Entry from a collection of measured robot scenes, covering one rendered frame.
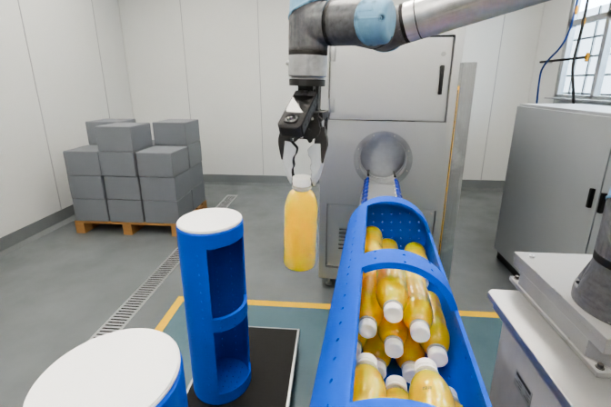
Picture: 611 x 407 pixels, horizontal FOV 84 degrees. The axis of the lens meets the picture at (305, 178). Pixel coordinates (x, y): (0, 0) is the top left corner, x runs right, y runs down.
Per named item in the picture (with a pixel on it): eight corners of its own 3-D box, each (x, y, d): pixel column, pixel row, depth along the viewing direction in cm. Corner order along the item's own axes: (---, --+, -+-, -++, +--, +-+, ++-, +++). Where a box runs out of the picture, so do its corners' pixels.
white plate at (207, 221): (164, 230, 137) (164, 233, 138) (230, 233, 135) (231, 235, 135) (192, 206, 164) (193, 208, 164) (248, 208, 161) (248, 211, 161)
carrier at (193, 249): (184, 402, 161) (242, 408, 158) (163, 233, 137) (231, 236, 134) (206, 356, 188) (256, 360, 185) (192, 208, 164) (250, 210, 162)
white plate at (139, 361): (202, 378, 68) (203, 382, 69) (154, 312, 88) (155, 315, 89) (27, 482, 51) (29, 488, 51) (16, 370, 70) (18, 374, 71)
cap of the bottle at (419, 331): (433, 332, 71) (434, 338, 69) (415, 339, 72) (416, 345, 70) (422, 318, 70) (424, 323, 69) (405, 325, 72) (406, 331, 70)
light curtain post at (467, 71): (435, 367, 199) (474, 63, 153) (436, 376, 194) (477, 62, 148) (424, 366, 200) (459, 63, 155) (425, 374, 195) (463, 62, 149)
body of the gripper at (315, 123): (328, 137, 74) (331, 79, 70) (319, 144, 66) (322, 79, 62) (295, 134, 75) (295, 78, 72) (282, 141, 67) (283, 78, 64)
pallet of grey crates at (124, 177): (206, 210, 446) (199, 119, 414) (180, 236, 369) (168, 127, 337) (120, 207, 455) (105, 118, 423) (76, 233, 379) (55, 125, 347)
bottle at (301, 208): (322, 264, 76) (325, 184, 70) (299, 276, 71) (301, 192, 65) (299, 253, 80) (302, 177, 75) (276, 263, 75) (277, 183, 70)
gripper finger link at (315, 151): (331, 178, 74) (325, 136, 72) (325, 186, 69) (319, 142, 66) (317, 180, 75) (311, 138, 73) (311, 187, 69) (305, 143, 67)
